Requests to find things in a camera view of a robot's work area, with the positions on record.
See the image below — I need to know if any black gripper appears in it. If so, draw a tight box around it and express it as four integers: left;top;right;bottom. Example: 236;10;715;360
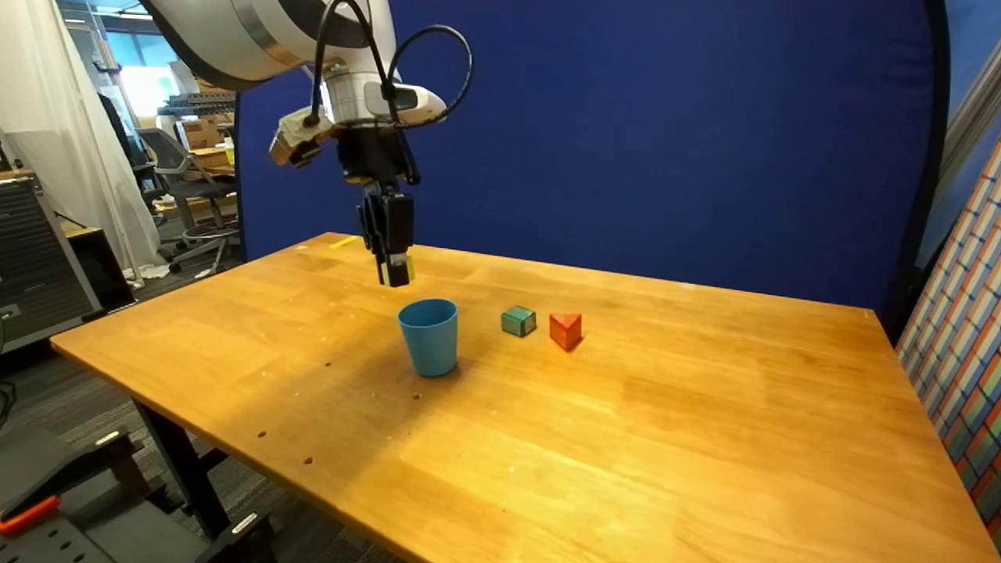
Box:
334;120;421;291

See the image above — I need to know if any blue plastic cup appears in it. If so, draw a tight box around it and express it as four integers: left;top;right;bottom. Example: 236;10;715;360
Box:
395;298;464;382

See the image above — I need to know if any green block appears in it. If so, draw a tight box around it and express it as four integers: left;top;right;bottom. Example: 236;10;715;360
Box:
496;304;540;342

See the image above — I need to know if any red cube block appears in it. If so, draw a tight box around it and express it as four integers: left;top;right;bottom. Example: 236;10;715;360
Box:
548;311;584;353

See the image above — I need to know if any shelf with cardboard boxes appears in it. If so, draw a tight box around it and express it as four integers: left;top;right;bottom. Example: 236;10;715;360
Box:
154;85;240;182

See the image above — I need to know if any blue fabric backdrop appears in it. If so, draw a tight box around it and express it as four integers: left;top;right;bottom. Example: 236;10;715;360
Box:
232;0;953;317

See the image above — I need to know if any black table leg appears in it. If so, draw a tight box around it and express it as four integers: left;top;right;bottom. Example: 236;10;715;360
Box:
130;396;234;540

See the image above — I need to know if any white curtain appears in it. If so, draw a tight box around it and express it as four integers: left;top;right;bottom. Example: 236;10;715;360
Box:
0;0;173;289

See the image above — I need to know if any black cabinet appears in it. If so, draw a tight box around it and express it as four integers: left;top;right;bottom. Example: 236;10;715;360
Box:
0;170;104;353

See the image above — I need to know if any colourful patterned panel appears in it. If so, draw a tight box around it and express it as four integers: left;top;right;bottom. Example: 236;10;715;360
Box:
893;140;1001;527

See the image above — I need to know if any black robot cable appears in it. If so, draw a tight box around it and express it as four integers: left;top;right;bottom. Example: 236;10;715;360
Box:
305;0;478;132

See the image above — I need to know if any black floor stand frame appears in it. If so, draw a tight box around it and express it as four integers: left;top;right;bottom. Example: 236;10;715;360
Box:
0;427;276;563

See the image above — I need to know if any orange tool handle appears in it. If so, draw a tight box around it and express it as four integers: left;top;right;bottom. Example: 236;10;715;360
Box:
0;494;63;537

